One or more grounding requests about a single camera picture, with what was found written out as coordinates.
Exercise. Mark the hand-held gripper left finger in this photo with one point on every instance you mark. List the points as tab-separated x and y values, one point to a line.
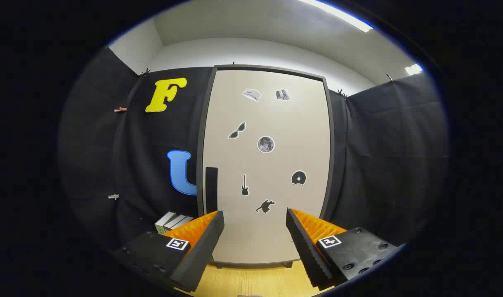
204	251

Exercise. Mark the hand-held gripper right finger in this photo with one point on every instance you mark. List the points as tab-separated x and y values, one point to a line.
307	251

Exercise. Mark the grey book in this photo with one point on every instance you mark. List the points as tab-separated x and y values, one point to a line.
175	222

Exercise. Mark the green book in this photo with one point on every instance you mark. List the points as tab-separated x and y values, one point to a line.
164	222

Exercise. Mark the black backdrop cloth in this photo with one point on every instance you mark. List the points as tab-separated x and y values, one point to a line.
379	165

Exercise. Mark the grey cabinet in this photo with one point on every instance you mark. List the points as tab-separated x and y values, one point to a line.
200	123

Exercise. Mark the copper clip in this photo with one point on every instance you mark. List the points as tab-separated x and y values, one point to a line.
120	109

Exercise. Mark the small ceiling light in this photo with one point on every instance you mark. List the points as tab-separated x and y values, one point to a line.
414	69

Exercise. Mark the long ceiling light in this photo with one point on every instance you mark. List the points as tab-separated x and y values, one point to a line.
346	18

